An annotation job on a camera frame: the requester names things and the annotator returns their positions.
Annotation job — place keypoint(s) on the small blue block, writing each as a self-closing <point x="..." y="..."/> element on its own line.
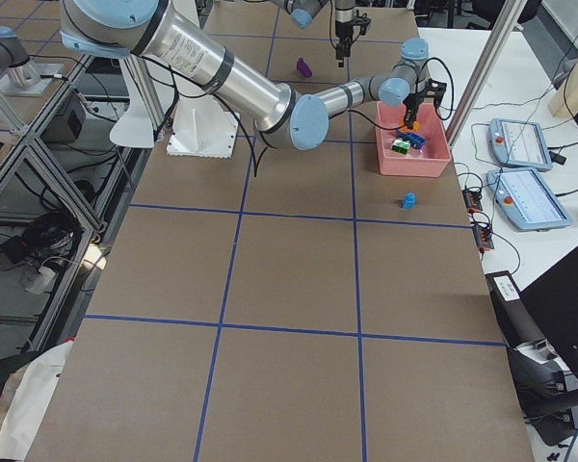
<point x="409" y="201"/>

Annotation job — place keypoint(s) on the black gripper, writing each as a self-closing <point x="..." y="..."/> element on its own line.
<point x="343" y="28"/>
<point x="412" y="102"/>

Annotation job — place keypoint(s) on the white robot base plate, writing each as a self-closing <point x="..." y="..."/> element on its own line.
<point x="202" y="129"/>

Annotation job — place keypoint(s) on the green block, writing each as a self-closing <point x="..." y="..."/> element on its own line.
<point x="401" y="146"/>

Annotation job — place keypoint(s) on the pink plastic box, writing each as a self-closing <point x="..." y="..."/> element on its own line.
<point x="429" y="160"/>

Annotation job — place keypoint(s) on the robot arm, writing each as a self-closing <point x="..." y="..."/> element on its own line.
<point x="303" y="12"/>
<point x="282" y="117"/>

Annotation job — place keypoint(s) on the black power strip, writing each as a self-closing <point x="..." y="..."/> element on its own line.
<point x="472" y="200"/>
<point x="482" y="232"/>

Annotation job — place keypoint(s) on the long blue block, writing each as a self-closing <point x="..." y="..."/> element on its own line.
<point x="415" y="140"/>

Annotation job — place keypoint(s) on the aluminium frame post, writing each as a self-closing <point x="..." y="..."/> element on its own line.
<point x="495" y="43"/>

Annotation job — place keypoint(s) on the black power adapter box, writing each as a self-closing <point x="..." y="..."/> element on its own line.
<point x="505" y="287"/>

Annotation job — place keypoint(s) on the teach pendant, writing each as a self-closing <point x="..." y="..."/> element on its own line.
<point x="526" y="200"/>
<point x="516" y="143"/>

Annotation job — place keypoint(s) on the black laptop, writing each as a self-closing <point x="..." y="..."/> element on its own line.
<point x="552" y="302"/>

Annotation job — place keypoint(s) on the purple block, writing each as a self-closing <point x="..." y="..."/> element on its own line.
<point x="303" y="68"/>

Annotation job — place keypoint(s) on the lower teach pendant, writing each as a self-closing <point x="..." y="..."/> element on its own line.
<point x="526" y="200"/>

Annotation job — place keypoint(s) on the upper teach pendant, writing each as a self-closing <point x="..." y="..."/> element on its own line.
<point x="516" y="143"/>

